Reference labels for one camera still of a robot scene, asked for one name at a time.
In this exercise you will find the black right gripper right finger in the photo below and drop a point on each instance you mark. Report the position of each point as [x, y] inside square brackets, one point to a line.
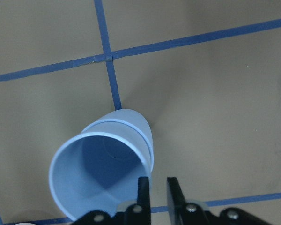
[182, 211]

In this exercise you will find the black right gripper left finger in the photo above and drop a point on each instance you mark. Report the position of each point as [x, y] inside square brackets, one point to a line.
[136, 212]

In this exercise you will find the blue plastic cup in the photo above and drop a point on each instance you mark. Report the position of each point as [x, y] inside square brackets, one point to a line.
[95, 171]
[128, 127]

